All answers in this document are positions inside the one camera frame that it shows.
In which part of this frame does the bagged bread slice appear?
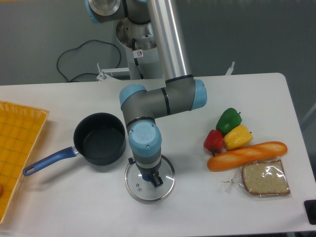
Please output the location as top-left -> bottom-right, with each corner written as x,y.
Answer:
222,160 -> 291,198

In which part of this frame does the dark saucepan blue handle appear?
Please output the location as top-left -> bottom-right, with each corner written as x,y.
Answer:
23,113 -> 126,176

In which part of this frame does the green bell pepper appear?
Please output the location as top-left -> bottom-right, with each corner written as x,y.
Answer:
216,108 -> 242,136

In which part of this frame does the orange baguette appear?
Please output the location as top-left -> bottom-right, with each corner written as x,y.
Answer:
207,141 -> 288,172

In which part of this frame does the black device at table edge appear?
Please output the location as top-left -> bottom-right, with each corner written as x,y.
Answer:
304,199 -> 316,225

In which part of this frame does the yellow bell pepper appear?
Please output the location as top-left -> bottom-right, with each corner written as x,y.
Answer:
224,125 -> 253,150

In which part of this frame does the glass lid blue knob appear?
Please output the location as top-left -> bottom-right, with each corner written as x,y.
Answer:
124,156 -> 176,203

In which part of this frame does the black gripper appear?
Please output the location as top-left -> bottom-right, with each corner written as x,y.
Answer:
136,165 -> 163,188

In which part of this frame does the black cable on floor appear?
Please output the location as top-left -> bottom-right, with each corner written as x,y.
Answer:
56,39 -> 122,82

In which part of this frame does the yellow plastic basket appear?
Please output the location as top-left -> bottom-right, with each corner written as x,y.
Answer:
0,101 -> 49,224

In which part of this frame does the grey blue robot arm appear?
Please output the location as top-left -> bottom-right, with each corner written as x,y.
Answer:
85,0 -> 207,187

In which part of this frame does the red bell pepper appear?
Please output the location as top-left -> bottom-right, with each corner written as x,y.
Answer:
203,129 -> 224,156

